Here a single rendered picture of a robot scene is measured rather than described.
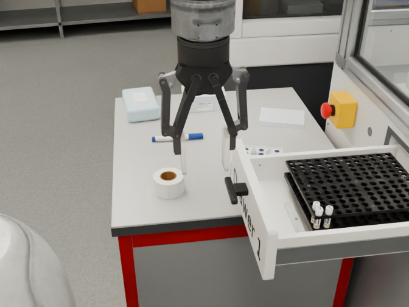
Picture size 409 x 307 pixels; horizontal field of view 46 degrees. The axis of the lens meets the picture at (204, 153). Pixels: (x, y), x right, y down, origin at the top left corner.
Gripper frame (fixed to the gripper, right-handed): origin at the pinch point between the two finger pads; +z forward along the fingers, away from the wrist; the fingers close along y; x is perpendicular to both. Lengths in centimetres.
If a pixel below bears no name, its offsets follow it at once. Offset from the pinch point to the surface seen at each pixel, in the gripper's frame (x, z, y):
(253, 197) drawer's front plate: -2.1, 8.4, 8.2
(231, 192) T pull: 0.9, 9.4, 4.9
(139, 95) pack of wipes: 65, 21, -11
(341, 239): -10.1, 12.8, 21.6
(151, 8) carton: 376, 87, 3
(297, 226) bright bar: -2.6, 15.9, 16.6
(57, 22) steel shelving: 358, 89, -78
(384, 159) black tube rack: 9.2, 11.1, 37.9
